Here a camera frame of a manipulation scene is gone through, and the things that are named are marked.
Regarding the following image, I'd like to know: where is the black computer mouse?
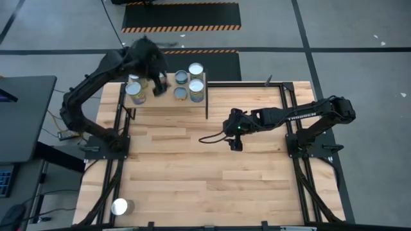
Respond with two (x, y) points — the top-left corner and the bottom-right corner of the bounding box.
(0, 204), (26, 226)

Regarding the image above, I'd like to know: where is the dark screen with blue glow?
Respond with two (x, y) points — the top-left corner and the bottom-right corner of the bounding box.
(0, 87), (19, 104)

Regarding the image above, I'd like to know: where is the orange cable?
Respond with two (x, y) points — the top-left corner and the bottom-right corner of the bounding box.
(47, 110), (64, 132)

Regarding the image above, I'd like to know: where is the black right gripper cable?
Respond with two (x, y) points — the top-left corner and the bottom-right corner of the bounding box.
(198, 127), (232, 144)

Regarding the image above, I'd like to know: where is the wooden shelf with black legs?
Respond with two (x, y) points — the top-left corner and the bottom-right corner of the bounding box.
(123, 73), (208, 120)

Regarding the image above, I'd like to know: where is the short teal can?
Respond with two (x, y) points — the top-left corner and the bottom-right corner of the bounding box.
(175, 69), (189, 85)

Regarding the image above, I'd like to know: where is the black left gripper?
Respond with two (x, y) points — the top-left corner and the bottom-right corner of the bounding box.
(127, 37), (170, 97)

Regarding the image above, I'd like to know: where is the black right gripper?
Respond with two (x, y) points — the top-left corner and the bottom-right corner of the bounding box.
(224, 109), (258, 151)

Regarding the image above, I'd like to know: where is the black hazard-striped floor mat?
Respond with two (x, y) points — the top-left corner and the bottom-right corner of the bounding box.
(121, 1), (242, 33)
(103, 49), (242, 85)

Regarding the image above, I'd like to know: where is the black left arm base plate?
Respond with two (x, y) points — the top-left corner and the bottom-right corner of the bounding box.
(83, 134), (131, 160)

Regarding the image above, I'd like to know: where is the long black floor cable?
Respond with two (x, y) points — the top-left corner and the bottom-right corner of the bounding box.
(100, 0), (126, 49)

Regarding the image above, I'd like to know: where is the green circuit board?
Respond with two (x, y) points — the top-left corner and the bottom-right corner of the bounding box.
(57, 129), (80, 141)

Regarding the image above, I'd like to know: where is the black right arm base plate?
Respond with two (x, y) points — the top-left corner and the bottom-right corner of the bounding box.
(285, 132), (344, 158)

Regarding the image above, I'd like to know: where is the black desk leg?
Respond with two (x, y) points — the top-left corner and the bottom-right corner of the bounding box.
(33, 141), (87, 174)

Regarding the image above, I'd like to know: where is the tall teal Cherries can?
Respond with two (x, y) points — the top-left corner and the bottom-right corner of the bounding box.
(188, 78), (206, 103)

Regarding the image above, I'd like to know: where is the tall cream Peach can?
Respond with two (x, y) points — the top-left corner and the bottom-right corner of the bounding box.
(125, 81), (147, 106)

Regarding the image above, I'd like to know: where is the short yellow green can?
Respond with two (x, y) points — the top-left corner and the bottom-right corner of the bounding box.
(173, 86), (188, 101)

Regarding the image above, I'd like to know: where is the tall can yellow-green label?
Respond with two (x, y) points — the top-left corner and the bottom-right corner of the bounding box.
(128, 73), (149, 89)

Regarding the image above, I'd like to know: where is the black aluminium table frame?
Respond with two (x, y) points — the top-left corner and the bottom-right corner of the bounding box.
(76, 81), (346, 231)

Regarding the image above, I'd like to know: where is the black keyboard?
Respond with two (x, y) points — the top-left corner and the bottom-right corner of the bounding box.
(0, 163), (14, 198)

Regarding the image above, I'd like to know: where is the dark grey desk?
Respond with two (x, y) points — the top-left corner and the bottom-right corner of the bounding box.
(0, 75), (58, 164)

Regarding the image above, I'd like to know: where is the grey keyboard tray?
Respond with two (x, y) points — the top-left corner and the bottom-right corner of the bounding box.
(0, 159), (46, 231)

